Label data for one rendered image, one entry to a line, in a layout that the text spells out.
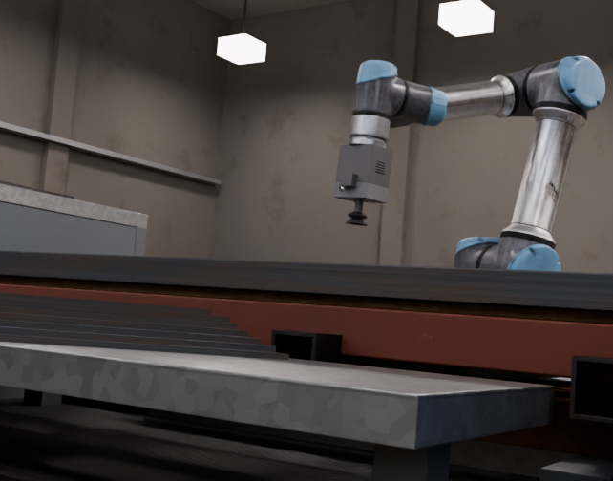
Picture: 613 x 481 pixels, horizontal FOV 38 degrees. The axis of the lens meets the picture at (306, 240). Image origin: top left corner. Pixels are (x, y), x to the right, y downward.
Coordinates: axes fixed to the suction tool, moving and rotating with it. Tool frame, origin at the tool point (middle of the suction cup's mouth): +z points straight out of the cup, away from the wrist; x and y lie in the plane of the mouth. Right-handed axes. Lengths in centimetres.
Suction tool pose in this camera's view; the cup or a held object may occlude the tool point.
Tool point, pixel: (356, 223)
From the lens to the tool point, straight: 174.2
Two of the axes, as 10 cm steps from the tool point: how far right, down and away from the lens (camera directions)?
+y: 7.0, 0.6, -7.1
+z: -1.4, 9.9, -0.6
